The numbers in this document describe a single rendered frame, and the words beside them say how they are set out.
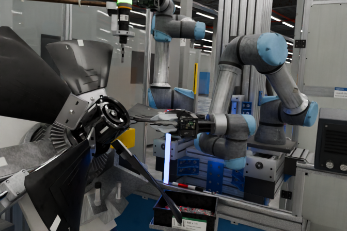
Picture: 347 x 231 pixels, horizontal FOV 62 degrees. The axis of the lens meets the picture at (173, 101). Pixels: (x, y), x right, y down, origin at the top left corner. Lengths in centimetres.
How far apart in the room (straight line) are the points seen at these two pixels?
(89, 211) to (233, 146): 51
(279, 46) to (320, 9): 152
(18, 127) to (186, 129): 53
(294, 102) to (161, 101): 69
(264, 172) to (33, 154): 93
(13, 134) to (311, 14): 224
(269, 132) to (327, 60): 122
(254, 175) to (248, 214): 22
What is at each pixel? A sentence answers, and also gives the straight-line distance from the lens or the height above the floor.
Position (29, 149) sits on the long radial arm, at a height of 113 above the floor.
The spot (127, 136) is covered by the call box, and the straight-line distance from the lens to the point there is 137.
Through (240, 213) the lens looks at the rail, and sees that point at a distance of 122.
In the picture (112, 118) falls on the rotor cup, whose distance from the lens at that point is 81.
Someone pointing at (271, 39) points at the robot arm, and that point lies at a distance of 107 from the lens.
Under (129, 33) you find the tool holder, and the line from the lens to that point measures 91.
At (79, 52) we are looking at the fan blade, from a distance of 104.
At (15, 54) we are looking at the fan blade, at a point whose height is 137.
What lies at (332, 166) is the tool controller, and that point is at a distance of 108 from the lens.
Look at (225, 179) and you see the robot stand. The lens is 155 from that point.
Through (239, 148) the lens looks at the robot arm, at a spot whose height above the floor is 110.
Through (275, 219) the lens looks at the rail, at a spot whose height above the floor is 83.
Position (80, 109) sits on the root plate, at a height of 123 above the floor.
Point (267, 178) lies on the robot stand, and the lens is 136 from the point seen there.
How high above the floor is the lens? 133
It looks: 5 degrees down
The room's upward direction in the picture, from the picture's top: 3 degrees clockwise
